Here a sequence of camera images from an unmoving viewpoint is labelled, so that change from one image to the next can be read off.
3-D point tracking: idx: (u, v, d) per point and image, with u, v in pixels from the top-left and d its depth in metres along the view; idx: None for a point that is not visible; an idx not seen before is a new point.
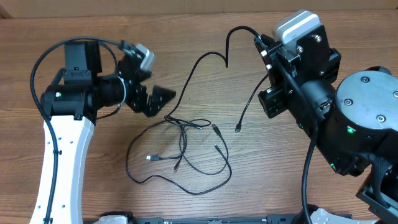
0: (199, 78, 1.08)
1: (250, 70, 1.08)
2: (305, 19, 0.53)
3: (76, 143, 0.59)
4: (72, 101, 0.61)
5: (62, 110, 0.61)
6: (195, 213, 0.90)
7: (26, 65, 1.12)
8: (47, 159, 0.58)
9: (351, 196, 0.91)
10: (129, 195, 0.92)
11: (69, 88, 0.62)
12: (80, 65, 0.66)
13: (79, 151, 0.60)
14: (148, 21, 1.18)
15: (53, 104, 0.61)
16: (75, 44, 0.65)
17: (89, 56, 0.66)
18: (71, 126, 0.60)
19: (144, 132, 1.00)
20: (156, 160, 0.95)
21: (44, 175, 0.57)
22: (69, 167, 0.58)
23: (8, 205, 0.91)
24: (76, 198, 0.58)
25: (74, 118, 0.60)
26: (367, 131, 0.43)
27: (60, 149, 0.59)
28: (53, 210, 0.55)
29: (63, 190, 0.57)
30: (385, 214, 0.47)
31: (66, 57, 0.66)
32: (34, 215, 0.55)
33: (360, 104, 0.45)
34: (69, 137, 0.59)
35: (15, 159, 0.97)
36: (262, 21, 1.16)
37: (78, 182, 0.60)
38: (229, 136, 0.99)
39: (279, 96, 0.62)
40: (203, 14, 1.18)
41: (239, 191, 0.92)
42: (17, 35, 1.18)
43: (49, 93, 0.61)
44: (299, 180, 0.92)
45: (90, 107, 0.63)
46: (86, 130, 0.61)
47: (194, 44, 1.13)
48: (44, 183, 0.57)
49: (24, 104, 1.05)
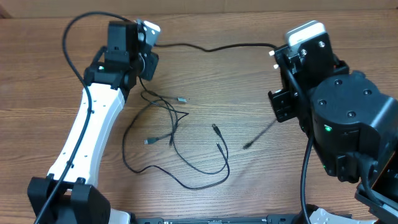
0: (199, 78, 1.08)
1: (250, 71, 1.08)
2: (310, 27, 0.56)
3: (108, 107, 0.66)
4: (112, 75, 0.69)
5: (102, 82, 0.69)
6: (195, 213, 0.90)
7: (26, 65, 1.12)
8: (80, 117, 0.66)
9: (350, 196, 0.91)
10: (129, 195, 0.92)
11: (111, 65, 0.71)
12: (120, 45, 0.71)
13: (108, 116, 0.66)
14: (148, 21, 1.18)
15: (94, 76, 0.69)
16: (117, 27, 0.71)
17: (128, 37, 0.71)
18: (109, 93, 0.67)
19: (136, 119, 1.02)
20: (154, 141, 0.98)
21: (76, 129, 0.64)
22: (97, 126, 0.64)
23: (7, 205, 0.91)
24: (97, 155, 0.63)
25: (112, 87, 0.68)
26: (343, 127, 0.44)
27: (93, 109, 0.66)
28: (77, 158, 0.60)
29: (88, 143, 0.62)
30: (381, 213, 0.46)
31: (107, 37, 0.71)
32: (59, 160, 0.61)
33: (333, 102, 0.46)
34: (103, 101, 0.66)
35: (15, 159, 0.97)
36: (262, 21, 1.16)
37: (102, 143, 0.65)
38: (229, 136, 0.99)
39: (286, 98, 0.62)
40: (203, 15, 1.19)
41: (239, 192, 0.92)
42: (17, 35, 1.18)
43: (93, 66, 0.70)
44: (299, 180, 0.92)
45: (125, 84, 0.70)
46: (119, 101, 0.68)
47: (194, 45, 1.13)
48: (73, 135, 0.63)
49: (24, 103, 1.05)
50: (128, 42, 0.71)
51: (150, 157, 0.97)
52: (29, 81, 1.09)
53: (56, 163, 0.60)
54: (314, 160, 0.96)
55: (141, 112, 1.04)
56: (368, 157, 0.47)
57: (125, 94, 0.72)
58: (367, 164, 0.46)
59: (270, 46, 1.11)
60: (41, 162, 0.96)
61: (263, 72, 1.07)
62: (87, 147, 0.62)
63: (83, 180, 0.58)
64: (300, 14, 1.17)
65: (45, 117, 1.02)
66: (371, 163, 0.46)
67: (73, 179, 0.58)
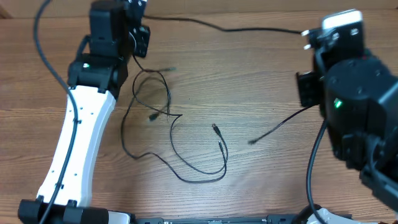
0: (199, 78, 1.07)
1: (250, 70, 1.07)
2: (348, 14, 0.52)
3: (96, 115, 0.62)
4: (98, 74, 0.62)
5: (89, 81, 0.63)
6: (195, 213, 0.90)
7: (26, 65, 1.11)
8: (66, 127, 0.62)
9: (350, 196, 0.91)
10: (129, 195, 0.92)
11: (97, 60, 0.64)
12: (105, 35, 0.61)
13: (97, 124, 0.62)
14: (148, 20, 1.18)
15: (79, 75, 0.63)
16: (100, 12, 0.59)
17: (113, 25, 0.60)
18: (96, 99, 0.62)
19: (130, 111, 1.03)
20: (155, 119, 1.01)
21: (61, 142, 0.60)
22: (85, 137, 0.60)
23: (7, 205, 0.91)
24: (87, 169, 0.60)
25: (99, 91, 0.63)
26: (352, 102, 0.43)
27: (79, 118, 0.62)
28: (66, 178, 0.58)
29: (78, 158, 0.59)
30: (385, 196, 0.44)
31: (91, 25, 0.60)
32: (47, 178, 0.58)
33: (344, 79, 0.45)
34: (91, 109, 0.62)
35: (15, 159, 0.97)
36: (262, 21, 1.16)
37: (93, 152, 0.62)
38: (229, 136, 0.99)
39: (313, 83, 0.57)
40: (203, 15, 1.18)
41: (239, 192, 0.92)
42: (17, 35, 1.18)
43: (78, 63, 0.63)
44: (299, 180, 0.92)
45: (115, 82, 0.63)
46: (108, 104, 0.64)
47: (194, 45, 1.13)
48: (61, 149, 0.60)
49: (24, 103, 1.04)
50: (115, 31, 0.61)
51: (150, 157, 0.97)
52: (29, 81, 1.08)
53: (45, 182, 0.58)
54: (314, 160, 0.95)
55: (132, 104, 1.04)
56: (375, 136, 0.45)
57: (115, 94, 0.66)
58: (372, 144, 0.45)
59: (270, 46, 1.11)
60: (41, 162, 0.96)
61: (263, 72, 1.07)
62: (78, 163, 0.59)
63: (74, 203, 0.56)
64: (300, 14, 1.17)
65: (44, 117, 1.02)
66: (376, 142, 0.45)
67: (63, 201, 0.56)
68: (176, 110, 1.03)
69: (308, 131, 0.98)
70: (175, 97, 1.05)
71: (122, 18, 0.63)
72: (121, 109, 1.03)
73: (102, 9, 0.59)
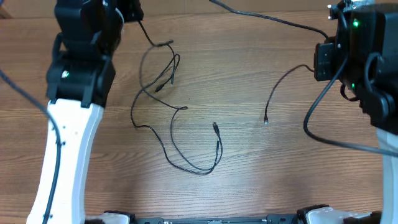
0: (199, 78, 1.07)
1: (250, 71, 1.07)
2: None
3: (81, 135, 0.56)
4: (81, 83, 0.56)
5: (70, 91, 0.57)
6: (195, 213, 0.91)
7: (26, 65, 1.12)
8: (49, 150, 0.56)
9: (351, 196, 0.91)
10: (129, 195, 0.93)
11: (77, 66, 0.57)
12: (79, 35, 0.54)
13: (83, 142, 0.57)
14: (148, 20, 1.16)
15: (59, 85, 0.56)
16: (67, 10, 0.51)
17: (87, 22, 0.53)
18: (79, 116, 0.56)
19: (138, 102, 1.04)
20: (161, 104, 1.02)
21: (46, 167, 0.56)
22: (71, 160, 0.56)
23: (8, 205, 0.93)
24: (76, 194, 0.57)
25: (82, 106, 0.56)
26: (365, 18, 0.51)
27: (63, 139, 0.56)
28: (55, 206, 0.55)
29: (65, 183, 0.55)
30: (370, 101, 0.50)
31: (60, 25, 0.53)
32: (35, 208, 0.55)
33: (368, 9, 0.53)
34: (74, 128, 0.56)
35: (15, 160, 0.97)
36: (262, 21, 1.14)
37: (82, 172, 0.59)
38: (229, 136, 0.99)
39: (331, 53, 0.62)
40: (203, 14, 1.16)
41: (239, 192, 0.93)
42: (17, 35, 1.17)
43: (55, 70, 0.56)
44: (298, 180, 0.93)
45: (99, 90, 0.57)
46: (93, 119, 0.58)
47: (194, 44, 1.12)
48: (45, 174, 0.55)
49: (24, 104, 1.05)
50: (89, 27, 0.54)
51: (150, 157, 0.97)
52: (30, 81, 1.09)
53: (33, 211, 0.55)
54: (314, 160, 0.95)
55: (140, 93, 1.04)
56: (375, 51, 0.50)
57: (101, 102, 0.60)
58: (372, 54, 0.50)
59: (270, 46, 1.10)
60: (42, 162, 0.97)
61: (263, 73, 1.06)
62: (65, 191, 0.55)
63: None
64: (300, 13, 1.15)
65: (44, 117, 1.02)
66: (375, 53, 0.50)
67: None
68: (175, 109, 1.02)
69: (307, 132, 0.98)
70: (176, 96, 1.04)
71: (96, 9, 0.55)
72: (121, 109, 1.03)
73: (71, 5, 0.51)
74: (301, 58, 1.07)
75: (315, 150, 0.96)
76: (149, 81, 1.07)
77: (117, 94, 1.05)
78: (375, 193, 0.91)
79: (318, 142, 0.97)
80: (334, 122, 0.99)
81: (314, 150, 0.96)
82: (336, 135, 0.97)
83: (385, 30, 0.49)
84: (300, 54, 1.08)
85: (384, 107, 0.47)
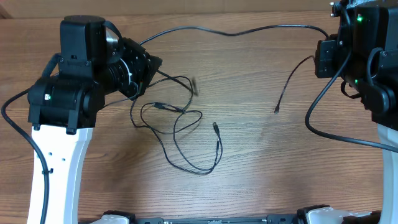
0: (199, 78, 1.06)
1: (250, 70, 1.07)
2: None
3: (68, 161, 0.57)
4: (64, 105, 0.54)
5: (55, 114, 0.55)
6: (195, 213, 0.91)
7: (26, 65, 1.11)
8: (38, 177, 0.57)
9: (351, 196, 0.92)
10: (130, 195, 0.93)
11: (60, 86, 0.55)
12: (79, 54, 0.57)
13: (73, 167, 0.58)
14: (148, 21, 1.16)
15: (42, 108, 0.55)
16: (73, 27, 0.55)
17: (90, 41, 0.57)
18: (66, 142, 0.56)
19: (138, 104, 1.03)
20: (159, 107, 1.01)
21: (36, 193, 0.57)
22: (60, 187, 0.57)
23: (8, 205, 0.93)
24: (69, 217, 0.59)
25: (68, 131, 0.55)
26: (369, 13, 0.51)
27: (50, 167, 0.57)
28: None
29: (55, 209, 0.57)
30: (372, 96, 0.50)
31: (62, 42, 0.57)
32: None
33: (371, 3, 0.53)
34: (61, 155, 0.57)
35: (15, 159, 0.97)
36: (262, 21, 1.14)
37: (73, 196, 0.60)
38: (229, 136, 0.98)
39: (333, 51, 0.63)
40: (203, 14, 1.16)
41: (239, 191, 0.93)
42: (17, 35, 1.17)
43: (38, 89, 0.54)
44: (299, 180, 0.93)
45: (85, 109, 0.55)
46: (80, 144, 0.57)
47: (194, 44, 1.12)
48: (35, 201, 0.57)
49: (24, 104, 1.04)
50: (91, 48, 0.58)
51: (150, 157, 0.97)
52: (30, 81, 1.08)
53: None
54: (314, 159, 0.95)
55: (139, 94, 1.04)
56: (379, 46, 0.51)
57: (89, 122, 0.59)
58: (374, 49, 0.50)
59: (270, 46, 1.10)
60: None
61: (263, 73, 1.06)
62: (56, 217, 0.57)
63: None
64: (301, 13, 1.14)
65: None
66: (377, 49, 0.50)
67: None
68: (175, 109, 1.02)
69: (307, 131, 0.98)
70: (176, 98, 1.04)
71: (102, 37, 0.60)
72: (120, 109, 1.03)
73: (76, 23, 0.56)
74: (301, 58, 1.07)
75: (315, 150, 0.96)
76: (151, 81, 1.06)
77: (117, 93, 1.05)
78: (376, 193, 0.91)
79: (318, 142, 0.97)
80: (334, 122, 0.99)
81: (314, 150, 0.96)
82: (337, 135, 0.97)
83: (388, 25, 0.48)
84: (300, 53, 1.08)
85: (385, 101, 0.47)
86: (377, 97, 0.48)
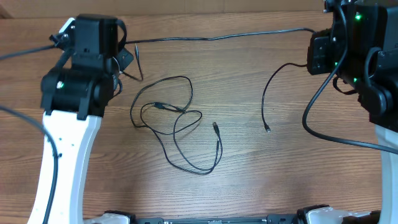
0: (199, 78, 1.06)
1: (250, 70, 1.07)
2: None
3: (78, 146, 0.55)
4: (77, 94, 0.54)
5: (66, 102, 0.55)
6: (195, 213, 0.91)
7: (26, 65, 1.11)
8: (46, 160, 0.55)
9: (350, 196, 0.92)
10: (130, 195, 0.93)
11: (72, 75, 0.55)
12: (92, 46, 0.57)
13: (81, 152, 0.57)
14: (148, 20, 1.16)
15: (53, 96, 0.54)
16: (89, 21, 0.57)
17: (104, 36, 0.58)
18: (77, 127, 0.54)
19: (137, 104, 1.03)
20: (160, 107, 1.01)
21: (43, 178, 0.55)
22: (69, 170, 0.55)
23: (9, 205, 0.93)
24: (75, 205, 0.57)
25: (78, 118, 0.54)
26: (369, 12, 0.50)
27: (60, 152, 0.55)
28: (52, 217, 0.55)
29: (64, 194, 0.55)
30: (369, 96, 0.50)
31: (76, 35, 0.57)
32: (31, 219, 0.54)
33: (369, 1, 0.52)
34: (71, 139, 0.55)
35: (15, 159, 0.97)
36: (262, 21, 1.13)
37: (80, 182, 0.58)
38: (229, 136, 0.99)
39: (327, 47, 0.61)
40: (203, 14, 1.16)
41: (239, 192, 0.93)
42: (17, 35, 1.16)
43: (51, 79, 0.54)
44: (298, 180, 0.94)
45: (96, 99, 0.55)
46: (91, 129, 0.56)
47: (193, 44, 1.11)
48: (42, 185, 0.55)
49: (24, 104, 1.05)
50: (105, 43, 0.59)
51: (150, 157, 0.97)
52: (30, 81, 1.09)
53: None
54: (314, 159, 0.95)
55: (139, 95, 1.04)
56: (377, 46, 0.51)
57: (98, 111, 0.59)
58: (372, 49, 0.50)
59: (270, 46, 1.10)
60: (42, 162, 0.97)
61: (263, 72, 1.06)
62: (64, 202, 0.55)
63: None
64: (301, 13, 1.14)
65: None
66: (375, 48, 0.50)
67: None
68: (175, 109, 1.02)
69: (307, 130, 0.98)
70: (176, 98, 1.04)
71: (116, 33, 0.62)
72: (120, 109, 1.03)
73: (91, 18, 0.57)
74: (301, 58, 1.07)
75: (315, 150, 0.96)
76: (150, 81, 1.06)
77: (117, 93, 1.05)
78: (375, 193, 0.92)
79: (317, 142, 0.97)
80: (334, 123, 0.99)
81: (314, 150, 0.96)
82: (336, 135, 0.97)
83: (388, 25, 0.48)
84: (300, 53, 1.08)
85: (382, 102, 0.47)
86: (375, 98, 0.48)
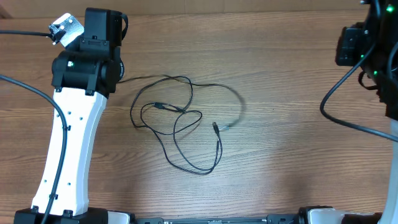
0: (199, 78, 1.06)
1: (250, 70, 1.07)
2: None
3: (85, 120, 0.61)
4: (85, 73, 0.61)
5: (76, 80, 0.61)
6: (195, 213, 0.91)
7: (26, 65, 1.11)
8: (56, 133, 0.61)
9: (350, 196, 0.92)
10: (130, 195, 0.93)
11: (81, 56, 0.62)
12: (99, 35, 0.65)
13: (88, 127, 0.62)
14: (149, 21, 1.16)
15: (64, 74, 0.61)
16: (97, 12, 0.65)
17: (109, 25, 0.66)
18: (85, 102, 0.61)
19: (137, 104, 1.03)
20: (160, 107, 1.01)
21: (53, 150, 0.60)
22: (76, 144, 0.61)
23: (8, 205, 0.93)
24: (81, 178, 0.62)
25: (86, 93, 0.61)
26: None
27: (68, 124, 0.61)
28: (60, 188, 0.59)
29: (71, 165, 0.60)
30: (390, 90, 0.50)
31: (85, 24, 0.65)
32: (41, 188, 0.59)
33: None
34: (79, 113, 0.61)
35: (15, 159, 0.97)
36: (262, 21, 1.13)
37: (86, 157, 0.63)
38: (229, 136, 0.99)
39: (357, 40, 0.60)
40: (203, 14, 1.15)
41: (239, 191, 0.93)
42: (17, 35, 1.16)
43: (63, 58, 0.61)
44: (298, 180, 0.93)
45: (103, 78, 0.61)
46: (97, 106, 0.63)
47: (194, 44, 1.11)
48: (51, 156, 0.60)
49: (24, 104, 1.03)
50: (109, 32, 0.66)
51: (150, 157, 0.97)
52: (30, 81, 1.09)
53: (40, 192, 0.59)
54: (314, 160, 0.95)
55: (139, 95, 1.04)
56: None
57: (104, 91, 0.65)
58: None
59: (270, 46, 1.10)
60: (42, 163, 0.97)
61: (263, 72, 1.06)
62: (71, 173, 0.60)
63: (70, 213, 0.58)
64: (301, 13, 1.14)
65: (45, 117, 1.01)
66: None
67: (58, 211, 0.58)
68: (175, 110, 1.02)
69: (307, 130, 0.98)
70: (176, 98, 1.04)
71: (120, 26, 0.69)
72: (121, 109, 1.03)
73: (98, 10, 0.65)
74: (301, 59, 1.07)
75: (316, 150, 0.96)
76: (150, 81, 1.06)
77: (117, 94, 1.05)
78: (375, 194, 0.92)
79: (318, 142, 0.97)
80: (334, 123, 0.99)
81: (314, 150, 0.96)
82: (336, 135, 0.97)
83: None
84: (300, 54, 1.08)
85: None
86: None
